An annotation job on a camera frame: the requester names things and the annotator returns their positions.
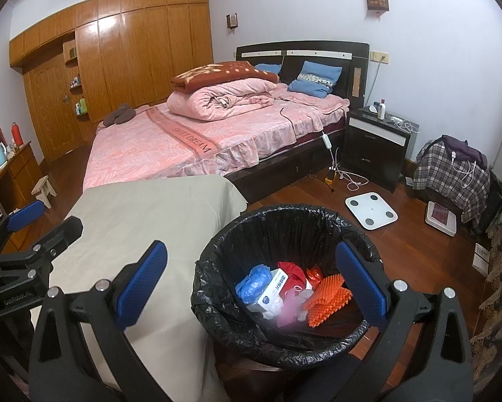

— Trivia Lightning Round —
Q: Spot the black and white nightstand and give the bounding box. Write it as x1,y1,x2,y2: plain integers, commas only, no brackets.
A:
343,106,419,193

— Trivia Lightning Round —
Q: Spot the wooden wardrobe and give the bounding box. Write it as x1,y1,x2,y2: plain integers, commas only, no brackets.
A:
9,0,215,162

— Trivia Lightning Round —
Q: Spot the white cable on bag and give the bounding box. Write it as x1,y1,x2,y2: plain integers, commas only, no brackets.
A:
451,151,478,189

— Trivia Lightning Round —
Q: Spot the dark wooden bed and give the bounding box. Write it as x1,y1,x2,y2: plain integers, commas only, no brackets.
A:
82,42,371,204

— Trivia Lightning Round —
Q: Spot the white and maroon floor scale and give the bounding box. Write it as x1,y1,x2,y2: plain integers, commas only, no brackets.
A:
424,201,458,237

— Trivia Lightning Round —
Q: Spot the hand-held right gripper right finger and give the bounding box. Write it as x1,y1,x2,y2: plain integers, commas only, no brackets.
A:
335,241,473,402

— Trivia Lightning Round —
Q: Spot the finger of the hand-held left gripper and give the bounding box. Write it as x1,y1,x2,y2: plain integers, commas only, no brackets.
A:
0,217,84,285
0,200,46,260

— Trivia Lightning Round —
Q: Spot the bin with black liner bag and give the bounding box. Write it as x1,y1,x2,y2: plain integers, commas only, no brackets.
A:
191,204,383,371

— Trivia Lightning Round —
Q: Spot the small wooden stool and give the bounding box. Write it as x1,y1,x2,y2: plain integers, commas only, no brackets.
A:
31,177,58,209

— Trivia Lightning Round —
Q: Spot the white bathroom scale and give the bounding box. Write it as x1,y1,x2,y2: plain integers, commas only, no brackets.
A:
345,193,399,230

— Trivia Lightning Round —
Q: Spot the white box with blue print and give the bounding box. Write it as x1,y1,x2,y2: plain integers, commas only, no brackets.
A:
246,271,291,313

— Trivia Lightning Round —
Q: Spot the beige tablecloth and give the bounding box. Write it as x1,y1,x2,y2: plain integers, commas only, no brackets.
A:
29,176,248,402

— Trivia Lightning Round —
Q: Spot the wooden side cabinet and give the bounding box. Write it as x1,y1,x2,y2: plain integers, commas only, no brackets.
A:
0,141,44,256

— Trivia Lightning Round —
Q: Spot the orange foam net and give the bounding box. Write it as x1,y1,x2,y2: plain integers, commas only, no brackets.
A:
305,274,353,327

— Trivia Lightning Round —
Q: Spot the brown neck pillow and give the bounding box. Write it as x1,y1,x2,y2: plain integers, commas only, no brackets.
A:
103,103,136,126

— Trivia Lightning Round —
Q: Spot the red shiny wrapper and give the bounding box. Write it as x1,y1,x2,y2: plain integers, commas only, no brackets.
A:
305,266,329,289

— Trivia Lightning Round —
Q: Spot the white charger cable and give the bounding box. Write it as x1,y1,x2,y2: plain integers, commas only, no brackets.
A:
388,115,419,132

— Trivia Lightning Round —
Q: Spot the blue shoe cover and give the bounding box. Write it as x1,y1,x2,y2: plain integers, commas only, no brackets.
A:
234,265,273,304

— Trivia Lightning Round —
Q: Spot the red brown patterned pillow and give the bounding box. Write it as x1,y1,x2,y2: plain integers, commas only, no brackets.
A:
170,61,281,94

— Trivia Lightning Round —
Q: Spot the white paper box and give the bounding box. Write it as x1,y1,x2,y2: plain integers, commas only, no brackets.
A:
473,243,492,277

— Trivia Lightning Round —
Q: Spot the white floor cable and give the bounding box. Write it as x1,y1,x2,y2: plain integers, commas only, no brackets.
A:
334,146,369,191

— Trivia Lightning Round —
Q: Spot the pink bedspread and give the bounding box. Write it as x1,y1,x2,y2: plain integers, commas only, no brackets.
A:
82,84,351,195

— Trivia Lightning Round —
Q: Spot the pink cloth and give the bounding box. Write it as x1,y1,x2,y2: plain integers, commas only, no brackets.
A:
276,289,308,327

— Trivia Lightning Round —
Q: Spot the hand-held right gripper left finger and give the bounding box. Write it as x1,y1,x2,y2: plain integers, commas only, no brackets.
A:
29,241,168,402

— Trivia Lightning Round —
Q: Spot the purple cloth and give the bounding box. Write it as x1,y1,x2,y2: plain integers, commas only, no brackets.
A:
441,135,488,170

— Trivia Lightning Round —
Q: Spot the folded pink quilt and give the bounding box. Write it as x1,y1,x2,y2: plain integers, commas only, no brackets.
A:
167,79,279,122

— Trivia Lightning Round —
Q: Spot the dark floral curtain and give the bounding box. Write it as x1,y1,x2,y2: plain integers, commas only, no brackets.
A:
471,172,502,402

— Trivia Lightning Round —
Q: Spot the blue pillow with printed band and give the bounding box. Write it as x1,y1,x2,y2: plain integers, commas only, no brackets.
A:
288,61,344,99

